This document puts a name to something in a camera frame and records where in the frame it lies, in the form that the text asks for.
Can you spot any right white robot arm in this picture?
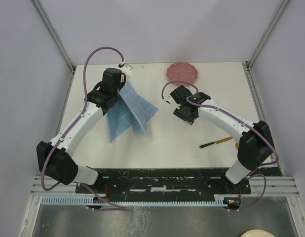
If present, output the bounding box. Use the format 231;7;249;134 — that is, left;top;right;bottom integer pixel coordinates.
163;85;275;193

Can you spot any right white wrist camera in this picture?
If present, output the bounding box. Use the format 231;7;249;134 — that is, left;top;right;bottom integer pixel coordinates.
165;90;181;109

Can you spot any aluminium frame post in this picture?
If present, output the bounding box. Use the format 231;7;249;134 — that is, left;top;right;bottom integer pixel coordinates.
30;0;76;72
246;0;291;69

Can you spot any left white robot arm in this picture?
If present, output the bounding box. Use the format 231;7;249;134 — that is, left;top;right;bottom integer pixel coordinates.
37;65;133;193

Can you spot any cream plate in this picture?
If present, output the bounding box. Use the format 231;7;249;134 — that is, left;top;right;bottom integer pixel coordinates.
241;229;275;237

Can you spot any light blue cable duct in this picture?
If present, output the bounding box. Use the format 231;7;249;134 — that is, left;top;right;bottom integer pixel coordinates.
40;195;227;207

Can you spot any green handled gold knife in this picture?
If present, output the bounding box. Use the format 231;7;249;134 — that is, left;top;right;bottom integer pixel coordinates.
199;137;233;149

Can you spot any blue checked cloth placemat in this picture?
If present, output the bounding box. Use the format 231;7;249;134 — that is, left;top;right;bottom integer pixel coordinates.
106;81;158;143

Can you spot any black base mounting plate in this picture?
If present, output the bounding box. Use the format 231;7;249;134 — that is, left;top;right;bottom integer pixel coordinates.
76;168;251;202

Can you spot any left aluminium frame post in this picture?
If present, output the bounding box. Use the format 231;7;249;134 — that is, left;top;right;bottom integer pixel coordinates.
30;0;76;72

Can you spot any right aluminium frame post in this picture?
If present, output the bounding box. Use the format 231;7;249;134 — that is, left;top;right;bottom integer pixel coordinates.
246;0;291;69

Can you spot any pink dotted plate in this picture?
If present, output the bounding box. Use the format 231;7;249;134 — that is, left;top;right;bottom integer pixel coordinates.
166;62;198;86

